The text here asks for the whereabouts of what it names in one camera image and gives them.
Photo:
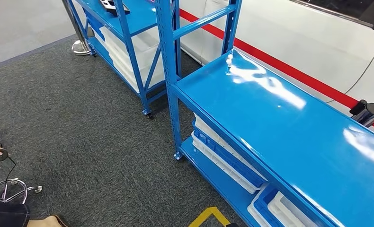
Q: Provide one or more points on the black round button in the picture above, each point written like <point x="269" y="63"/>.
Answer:
<point x="0" y="156"/>

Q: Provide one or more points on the blue steel shelf rack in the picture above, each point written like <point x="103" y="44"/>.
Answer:
<point x="140" y="18"/>
<point x="268" y="125"/>

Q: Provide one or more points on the black plastic panel part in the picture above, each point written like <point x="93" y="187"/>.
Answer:
<point x="121" y="11"/>

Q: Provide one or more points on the stacked white plastic crates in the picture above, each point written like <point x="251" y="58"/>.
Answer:
<point x="118" y="48"/>

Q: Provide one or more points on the white car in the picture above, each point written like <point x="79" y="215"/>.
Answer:
<point x="300" y="37"/>

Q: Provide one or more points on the chrome chair base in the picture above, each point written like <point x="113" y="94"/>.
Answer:
<point x="38" y="189"/>

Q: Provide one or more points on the person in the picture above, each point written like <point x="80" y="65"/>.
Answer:
<point x="2" y="216"/>

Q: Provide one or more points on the silver stanchion post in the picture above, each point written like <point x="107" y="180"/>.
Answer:
<point x="80" y="48"/>

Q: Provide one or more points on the black stanchion post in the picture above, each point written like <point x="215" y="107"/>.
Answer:
<point x="369" y="114"/>

